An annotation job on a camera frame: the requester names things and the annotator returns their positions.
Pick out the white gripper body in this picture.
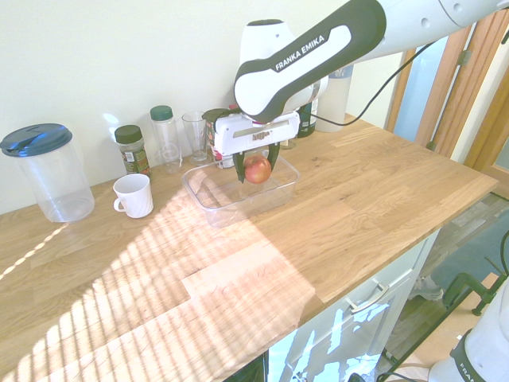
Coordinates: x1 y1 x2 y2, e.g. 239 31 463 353
214 111 301 158

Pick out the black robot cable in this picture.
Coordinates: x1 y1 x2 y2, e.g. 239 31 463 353
309 41 437 127

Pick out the red apple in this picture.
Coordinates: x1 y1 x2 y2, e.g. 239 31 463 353
243 154 273 185

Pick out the green metal clamp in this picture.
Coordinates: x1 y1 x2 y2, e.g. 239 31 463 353
441 257 507 316

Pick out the white ceramic mug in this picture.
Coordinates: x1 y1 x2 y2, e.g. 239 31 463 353
112 173 155 220

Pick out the tall drinking glass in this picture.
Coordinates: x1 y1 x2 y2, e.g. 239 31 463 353
181 111 212 167

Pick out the spice jar black lid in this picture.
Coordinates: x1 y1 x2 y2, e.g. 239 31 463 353
114 124 153 179

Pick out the tall white plastic pitcher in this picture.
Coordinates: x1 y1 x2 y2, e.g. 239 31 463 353
316 63 355 134

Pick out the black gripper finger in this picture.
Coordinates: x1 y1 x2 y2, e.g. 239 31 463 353
233 151 250 185
266 142 282 173

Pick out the clear jar green lid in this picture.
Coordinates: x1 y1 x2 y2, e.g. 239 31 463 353
150 105 182 175

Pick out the dark green bottle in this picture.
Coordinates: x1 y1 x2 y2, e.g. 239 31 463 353
297 101 318 139

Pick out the large clear jar blue lid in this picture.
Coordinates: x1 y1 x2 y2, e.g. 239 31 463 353
0 123 96 224

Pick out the metal drawer handle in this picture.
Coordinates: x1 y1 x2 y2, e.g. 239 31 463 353
344 283 390 315

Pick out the white kitchen cabinet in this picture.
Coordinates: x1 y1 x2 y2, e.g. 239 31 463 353
265 228 442 382

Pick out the clear plastic container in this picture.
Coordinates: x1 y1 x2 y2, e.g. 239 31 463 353
181 154 301 229

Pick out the grey sneaker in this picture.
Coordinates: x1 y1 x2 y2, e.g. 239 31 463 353
408 275 445 302

